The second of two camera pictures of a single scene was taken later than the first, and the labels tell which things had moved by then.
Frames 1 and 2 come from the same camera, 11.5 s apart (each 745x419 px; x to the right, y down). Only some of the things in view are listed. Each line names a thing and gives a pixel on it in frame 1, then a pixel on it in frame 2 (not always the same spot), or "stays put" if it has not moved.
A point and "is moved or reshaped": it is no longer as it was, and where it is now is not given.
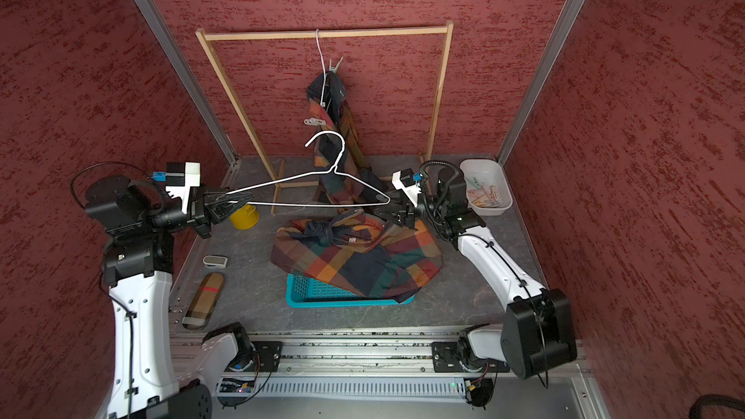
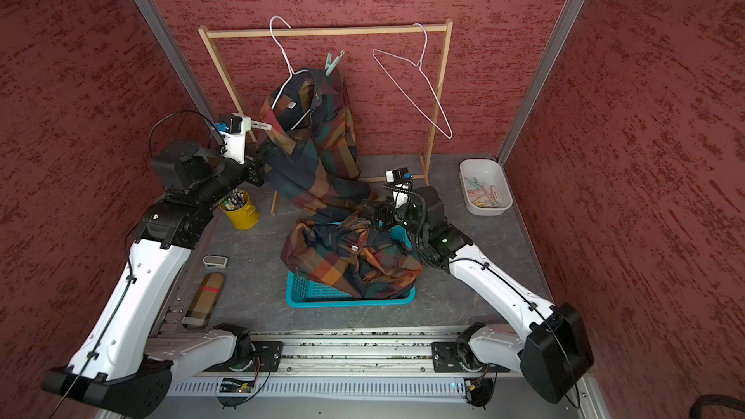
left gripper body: [198, 215] → [251, 172]
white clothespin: [314, 121] → [260, 125]
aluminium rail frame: [373, 376] stays put
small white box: [212, 261] stays put
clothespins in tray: [482, 195] stays put
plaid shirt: [347, 169] is moved or reshaped
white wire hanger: [324, 68] → [290, 66]
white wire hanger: [388, 200] → [449, 137]
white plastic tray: [488, 188] stays put
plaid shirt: [360, 250] is moved or reshaped
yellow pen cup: [245, 216] stays put
